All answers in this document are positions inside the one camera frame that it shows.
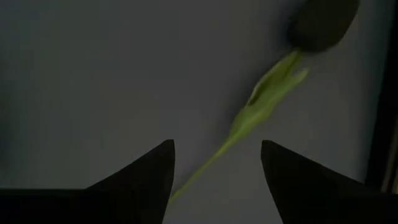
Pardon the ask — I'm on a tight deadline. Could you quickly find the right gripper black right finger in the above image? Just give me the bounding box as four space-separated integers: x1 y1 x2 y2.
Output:
260 139 398 224

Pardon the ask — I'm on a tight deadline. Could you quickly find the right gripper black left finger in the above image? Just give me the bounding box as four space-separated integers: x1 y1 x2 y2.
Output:
0 139 176 224

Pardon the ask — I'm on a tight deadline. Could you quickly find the dark tulip with green stem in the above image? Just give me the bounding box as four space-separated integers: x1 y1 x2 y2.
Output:
169 0 360 205

